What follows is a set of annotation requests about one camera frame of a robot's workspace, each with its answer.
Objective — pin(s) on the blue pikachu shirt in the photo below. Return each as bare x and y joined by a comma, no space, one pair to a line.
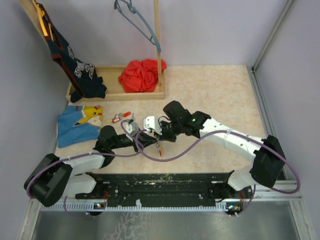
79,124

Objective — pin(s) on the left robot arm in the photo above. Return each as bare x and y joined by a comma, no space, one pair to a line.
55,178

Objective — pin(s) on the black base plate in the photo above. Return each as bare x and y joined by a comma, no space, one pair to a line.
163,190

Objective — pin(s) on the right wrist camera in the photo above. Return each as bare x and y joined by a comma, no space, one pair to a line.
152,125

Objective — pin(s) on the dark navy jersey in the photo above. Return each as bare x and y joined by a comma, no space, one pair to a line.
82,76

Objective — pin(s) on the teal clothes hanger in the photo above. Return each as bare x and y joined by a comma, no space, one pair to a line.
136,19

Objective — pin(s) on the aluminium frame rail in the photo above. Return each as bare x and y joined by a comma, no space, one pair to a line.
288,76

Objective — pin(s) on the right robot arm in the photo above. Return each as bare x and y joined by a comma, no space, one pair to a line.
264,154

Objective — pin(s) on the yellow outline tag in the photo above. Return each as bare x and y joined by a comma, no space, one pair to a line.
109,121

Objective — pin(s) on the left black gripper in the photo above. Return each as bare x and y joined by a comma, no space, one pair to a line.
146,140

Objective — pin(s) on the wooden rack tray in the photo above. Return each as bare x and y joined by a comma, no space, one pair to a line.
110,74

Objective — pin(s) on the red crumpled cloth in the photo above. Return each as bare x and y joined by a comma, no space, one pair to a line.
140,76

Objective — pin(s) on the yellow clothes hanger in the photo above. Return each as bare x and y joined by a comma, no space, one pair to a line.
44,23

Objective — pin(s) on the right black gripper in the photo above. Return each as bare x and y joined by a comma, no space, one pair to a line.
163,136

